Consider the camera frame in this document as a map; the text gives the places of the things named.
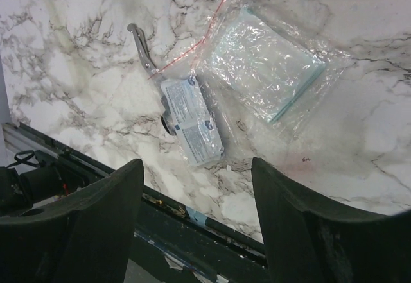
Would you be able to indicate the alcohol pad packets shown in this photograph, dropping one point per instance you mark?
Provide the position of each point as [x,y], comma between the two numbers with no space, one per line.
[192,121]

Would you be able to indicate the metal scissors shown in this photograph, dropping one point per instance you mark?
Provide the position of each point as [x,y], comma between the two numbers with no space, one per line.
[147,71]

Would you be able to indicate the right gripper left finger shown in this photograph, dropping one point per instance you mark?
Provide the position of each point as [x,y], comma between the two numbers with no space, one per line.
[84,237]

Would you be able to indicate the clear bag teal pads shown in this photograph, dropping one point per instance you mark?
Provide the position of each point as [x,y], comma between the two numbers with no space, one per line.
[277,69]

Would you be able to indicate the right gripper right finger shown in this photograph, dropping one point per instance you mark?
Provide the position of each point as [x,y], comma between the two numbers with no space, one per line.
[309,237]

